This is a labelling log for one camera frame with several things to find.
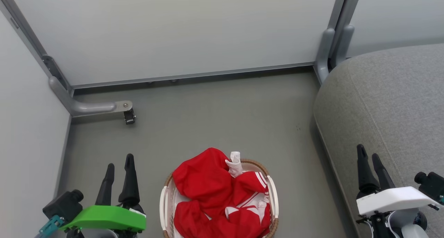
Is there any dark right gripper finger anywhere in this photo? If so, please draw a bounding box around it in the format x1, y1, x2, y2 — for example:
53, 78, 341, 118
357, 144, 381, 198
372, 153, 396, 192

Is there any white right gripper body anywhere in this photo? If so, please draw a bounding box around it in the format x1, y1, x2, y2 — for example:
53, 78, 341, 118
356, 186, 441, 216

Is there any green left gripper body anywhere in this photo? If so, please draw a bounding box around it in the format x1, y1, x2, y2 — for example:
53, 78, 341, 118
59, 205, 147, 233

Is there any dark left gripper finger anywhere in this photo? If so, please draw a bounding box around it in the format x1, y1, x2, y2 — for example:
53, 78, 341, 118
118, 154, 145, 211
95, 163, 115, 206

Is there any red white-striped jacket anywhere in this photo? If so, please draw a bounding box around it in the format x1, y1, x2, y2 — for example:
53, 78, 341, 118
172, 147, 272, 238

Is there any small white sock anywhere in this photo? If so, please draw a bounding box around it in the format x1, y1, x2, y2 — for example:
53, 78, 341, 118
225, 151, 244, 178

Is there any grey fabric sofa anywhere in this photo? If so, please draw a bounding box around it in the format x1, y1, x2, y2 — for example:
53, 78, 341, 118
313, 44, 444, 238

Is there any grey partition foot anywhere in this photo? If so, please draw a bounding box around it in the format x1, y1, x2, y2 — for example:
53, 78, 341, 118
49, 76, 133, 118

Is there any white laundry basket brown rim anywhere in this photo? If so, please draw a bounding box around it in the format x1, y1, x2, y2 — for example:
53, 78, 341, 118
160, 158, 280, 238

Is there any teal cable connector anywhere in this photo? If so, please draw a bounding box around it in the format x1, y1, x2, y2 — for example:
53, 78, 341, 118
39, 215, 65, 238

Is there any grey partition bottom rail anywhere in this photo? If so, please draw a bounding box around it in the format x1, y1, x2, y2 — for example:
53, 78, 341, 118
71, 62, 316, 90

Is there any grey double partition post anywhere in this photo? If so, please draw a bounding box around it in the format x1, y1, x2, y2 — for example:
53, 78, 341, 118
314, 0, 364, 84

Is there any grey partition post dark bracket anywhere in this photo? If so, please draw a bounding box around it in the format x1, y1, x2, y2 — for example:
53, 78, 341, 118
0, 0, 74, 93

